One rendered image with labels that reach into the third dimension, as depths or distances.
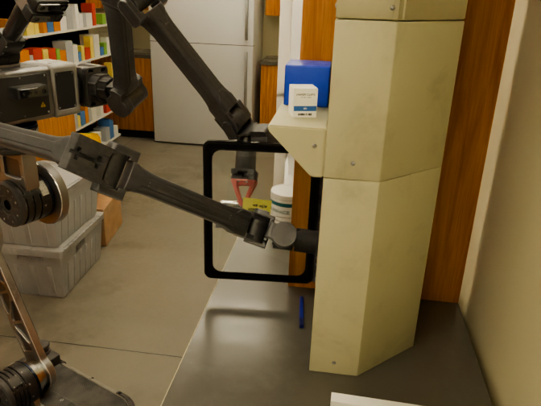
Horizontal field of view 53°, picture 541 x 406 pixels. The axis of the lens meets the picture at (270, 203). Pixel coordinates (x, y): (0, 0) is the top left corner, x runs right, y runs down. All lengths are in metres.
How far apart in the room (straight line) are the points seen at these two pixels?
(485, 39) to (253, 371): 0.95
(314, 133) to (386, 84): 0.16
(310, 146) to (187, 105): 5.25
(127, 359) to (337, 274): 1.89
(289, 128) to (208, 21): 5.07
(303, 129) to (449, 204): 0.59
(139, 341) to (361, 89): 2.24
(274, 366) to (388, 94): 0.67
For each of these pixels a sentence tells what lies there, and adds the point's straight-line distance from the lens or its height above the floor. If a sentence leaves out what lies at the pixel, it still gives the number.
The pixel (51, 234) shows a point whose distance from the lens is 3.30.
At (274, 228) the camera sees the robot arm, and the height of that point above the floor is 1.25.
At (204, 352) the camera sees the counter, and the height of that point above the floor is 0.94.
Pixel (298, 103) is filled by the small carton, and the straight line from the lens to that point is 1.14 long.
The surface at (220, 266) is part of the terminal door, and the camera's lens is 1.54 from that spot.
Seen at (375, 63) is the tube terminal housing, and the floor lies 1.64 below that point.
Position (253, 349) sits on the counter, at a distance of 1.37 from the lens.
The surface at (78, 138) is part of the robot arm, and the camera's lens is 1.13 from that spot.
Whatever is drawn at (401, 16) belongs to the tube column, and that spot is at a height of 1.72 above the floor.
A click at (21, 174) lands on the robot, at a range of 1.73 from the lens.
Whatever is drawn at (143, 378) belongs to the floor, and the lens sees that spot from 2.80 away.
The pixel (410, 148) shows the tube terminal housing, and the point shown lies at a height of 1.47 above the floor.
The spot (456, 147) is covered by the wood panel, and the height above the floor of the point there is 1.39.
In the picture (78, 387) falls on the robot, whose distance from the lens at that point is 2.43.
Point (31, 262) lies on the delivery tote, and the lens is 3.43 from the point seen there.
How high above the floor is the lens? 1.76
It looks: 22 degrees down
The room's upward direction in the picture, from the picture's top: 2 degrees clockwise
